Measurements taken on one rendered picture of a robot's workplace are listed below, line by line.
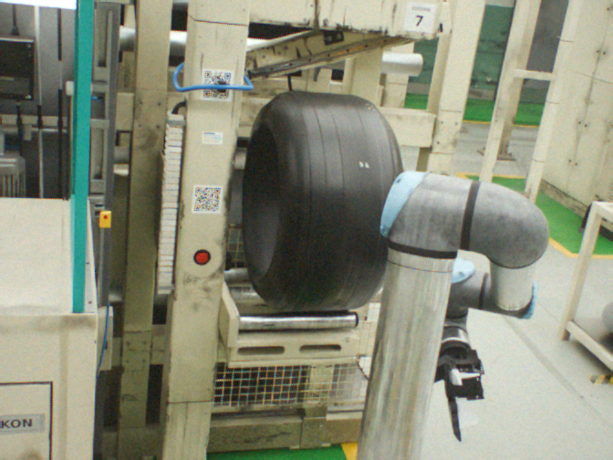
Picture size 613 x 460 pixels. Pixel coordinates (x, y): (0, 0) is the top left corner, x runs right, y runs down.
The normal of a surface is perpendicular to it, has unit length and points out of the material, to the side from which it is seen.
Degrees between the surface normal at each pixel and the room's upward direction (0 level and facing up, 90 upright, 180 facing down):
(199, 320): 90
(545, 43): 90
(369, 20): 90
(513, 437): 0
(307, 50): 90
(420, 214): 78
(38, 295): 0
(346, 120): 28
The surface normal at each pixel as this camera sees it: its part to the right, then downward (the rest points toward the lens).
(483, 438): 0.12, -0.93
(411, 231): -0.49, 0.05
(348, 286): 0.20, 0.72
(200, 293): 0.28, 0.36
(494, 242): 0.00, 0.57
